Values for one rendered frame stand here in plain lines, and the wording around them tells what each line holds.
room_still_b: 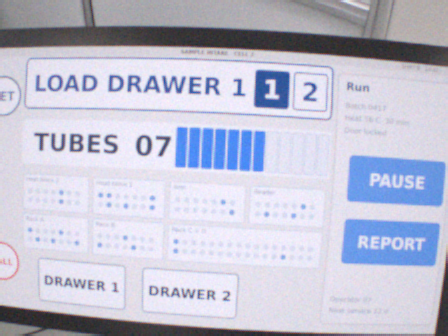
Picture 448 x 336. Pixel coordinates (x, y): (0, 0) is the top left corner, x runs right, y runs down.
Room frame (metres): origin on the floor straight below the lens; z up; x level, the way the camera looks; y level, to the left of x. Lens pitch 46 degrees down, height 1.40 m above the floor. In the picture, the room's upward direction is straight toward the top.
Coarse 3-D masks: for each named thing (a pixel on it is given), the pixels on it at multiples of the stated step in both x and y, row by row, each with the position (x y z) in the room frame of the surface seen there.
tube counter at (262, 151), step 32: (160, 128) 0.35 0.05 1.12; (192, 128) 0.35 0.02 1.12; (224, 128) 0.35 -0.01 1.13; (256, 128) 0.35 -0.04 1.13; (160, 160) 0.33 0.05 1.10; (192, 160) 0.33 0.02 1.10; (224, 160) 0.33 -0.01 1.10; (256, 160) 0.33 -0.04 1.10; (288, 160) 0.33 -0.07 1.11; (320, 160) 0.32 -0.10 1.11
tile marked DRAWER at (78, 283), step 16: (48, 272) 0.26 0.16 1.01; (64, 272) 0.26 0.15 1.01; (80, 272) 0.26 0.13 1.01; (96, 272) 0.26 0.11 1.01; (112, 272) 0.26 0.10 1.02; (48, 288) 0.25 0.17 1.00; (64, 288) 0.25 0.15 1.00; (80, 288) 0.25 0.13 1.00; (96, 288) 0.25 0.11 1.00; (112, 288) 0.25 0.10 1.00; (80, 304) 0.24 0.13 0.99; (96, 304) 0.24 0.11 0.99; (112, 304) 0.24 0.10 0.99
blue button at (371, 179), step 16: (352, 160) 0.32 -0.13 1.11; (368, 160) 0.32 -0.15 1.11; (384, 160) 0.32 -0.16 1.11; (400, 160) 0.32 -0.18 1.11; (416, 160) 0.32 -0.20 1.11; (352, 176) 0.31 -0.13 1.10; (368, 176) 0.31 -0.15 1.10; (384, 176) 0.31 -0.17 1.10; (400, 176) 0.31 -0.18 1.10; (416, 176) 0.31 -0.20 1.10; (432, 176) 0.31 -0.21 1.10; (352, 192) 0.30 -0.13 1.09; (368, 192) 0.30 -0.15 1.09; (384, 192) 0.30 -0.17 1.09; (400, 192) 0.30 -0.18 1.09; (416, 192) 0.30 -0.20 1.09; (432, 192) 0.30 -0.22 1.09
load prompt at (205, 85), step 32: (32, 64) 0.40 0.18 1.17; (64, 64) 0.40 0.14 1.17; (96, 64) 0.39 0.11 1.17; (128, 64) 0.39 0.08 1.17; (160, 64) 0.39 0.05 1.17; (192, 64) 0.39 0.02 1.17; (224, 64) 0.39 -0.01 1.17; (256, 64) 0.38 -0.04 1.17; (288, 64) 0.38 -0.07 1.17; (32, 96) 0.38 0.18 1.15; (64, 96) 0.38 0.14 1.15; (96, 96) 0.37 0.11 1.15; (128, 96) 0.37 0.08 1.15; (160, 96) 0.37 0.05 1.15; (192, 96) 0.37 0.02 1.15; (224, 96) 0.37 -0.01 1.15; (256, 96) 0.36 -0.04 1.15; (288, 96) 0.36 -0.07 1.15; (320, 96) 0.36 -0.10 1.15
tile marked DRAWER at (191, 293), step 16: (144, 272) 0.26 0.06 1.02; (160, 272) 0.26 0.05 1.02; (176, 272) 0.26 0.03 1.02; (192, 272) 0.26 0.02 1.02; (208, 272) 0.26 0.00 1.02; (224, 272) 0.26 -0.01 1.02; (144, 288) 0.25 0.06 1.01; (160, 288) 0.25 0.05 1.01; (176, 288) 0.25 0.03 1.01; (192, 288) 0.25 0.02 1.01; (208, 288) 0.25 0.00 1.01; (224, 288) 0.25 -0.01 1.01; (144, 304) 0.24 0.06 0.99; (160, 304) 0.24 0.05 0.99; (176, 304) 0.24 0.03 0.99; (192, 304) 0.24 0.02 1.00; (208, 304) 0.24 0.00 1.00; (224, 304) 0.24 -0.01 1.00
